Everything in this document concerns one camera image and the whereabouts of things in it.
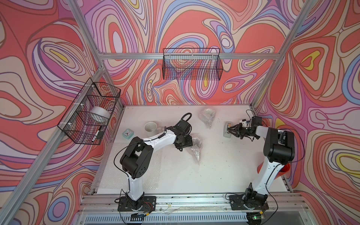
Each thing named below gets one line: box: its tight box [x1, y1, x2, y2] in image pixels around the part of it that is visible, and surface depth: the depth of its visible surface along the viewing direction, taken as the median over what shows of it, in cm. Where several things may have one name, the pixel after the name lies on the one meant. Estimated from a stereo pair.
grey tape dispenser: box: [223, 120, 233, 139], surface depth 101 cm
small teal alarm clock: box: [121, 128, 135, 140], surface depth 102 cm
